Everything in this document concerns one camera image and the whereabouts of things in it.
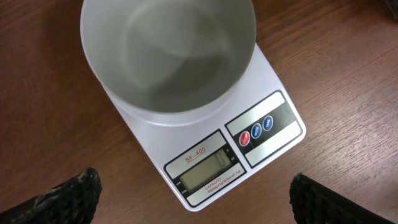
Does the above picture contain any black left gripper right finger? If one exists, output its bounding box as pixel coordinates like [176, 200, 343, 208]
[289, 173, 394, 224]

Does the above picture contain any white round bowl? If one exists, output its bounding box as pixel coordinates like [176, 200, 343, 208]
[80, 0, 256, 113]

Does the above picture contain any white digital kitchen scale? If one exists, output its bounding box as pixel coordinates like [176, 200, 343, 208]
[109, 47, 306, 212]

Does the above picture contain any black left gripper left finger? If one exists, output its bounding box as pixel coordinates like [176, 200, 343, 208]
[1, 168, 102, 224]

